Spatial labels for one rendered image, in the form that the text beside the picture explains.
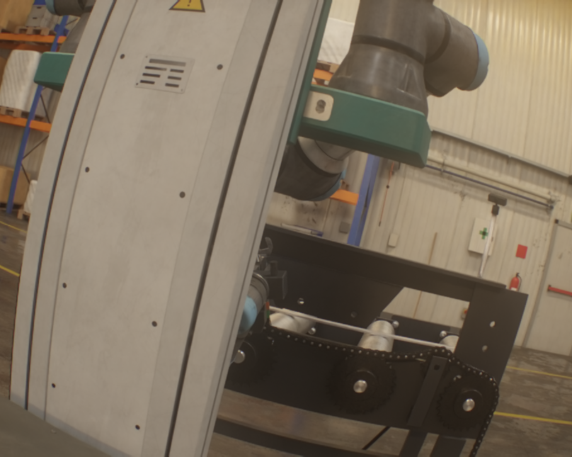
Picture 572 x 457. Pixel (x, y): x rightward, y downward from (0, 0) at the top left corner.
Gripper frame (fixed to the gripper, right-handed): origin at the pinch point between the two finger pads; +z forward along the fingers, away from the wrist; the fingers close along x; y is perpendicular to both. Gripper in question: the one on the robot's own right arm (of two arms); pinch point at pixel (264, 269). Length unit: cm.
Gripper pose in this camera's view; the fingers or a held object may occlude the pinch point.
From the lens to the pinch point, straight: 166.3
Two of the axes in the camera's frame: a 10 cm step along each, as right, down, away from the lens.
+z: 1.8, -2.3, 9.6
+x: -9.8, 0.1, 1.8
